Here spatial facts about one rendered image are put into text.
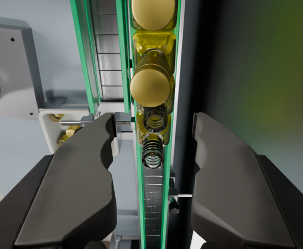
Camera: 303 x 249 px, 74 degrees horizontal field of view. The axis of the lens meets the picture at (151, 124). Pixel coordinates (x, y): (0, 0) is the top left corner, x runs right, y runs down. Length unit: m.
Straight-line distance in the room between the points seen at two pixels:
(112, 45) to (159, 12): 0.31
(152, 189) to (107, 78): 0.40
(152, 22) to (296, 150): 0.16
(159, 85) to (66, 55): 0.51
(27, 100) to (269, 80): 0.63
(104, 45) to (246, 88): 0.31
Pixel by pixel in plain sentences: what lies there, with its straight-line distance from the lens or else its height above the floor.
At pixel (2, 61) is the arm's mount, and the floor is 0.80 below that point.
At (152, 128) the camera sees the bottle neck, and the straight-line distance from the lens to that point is 0.24.
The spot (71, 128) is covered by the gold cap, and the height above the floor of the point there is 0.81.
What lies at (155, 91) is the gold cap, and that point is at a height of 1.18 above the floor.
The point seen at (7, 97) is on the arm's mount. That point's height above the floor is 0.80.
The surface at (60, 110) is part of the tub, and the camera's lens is 0.62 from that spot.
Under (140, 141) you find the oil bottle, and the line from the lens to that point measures 0.31.
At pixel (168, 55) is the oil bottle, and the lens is 0.25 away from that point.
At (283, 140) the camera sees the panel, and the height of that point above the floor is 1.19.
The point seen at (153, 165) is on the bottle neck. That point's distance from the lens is 0.27.
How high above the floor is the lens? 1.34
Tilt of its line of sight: 58 degrees down
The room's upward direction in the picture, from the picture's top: 178 degrees counter-clockwise
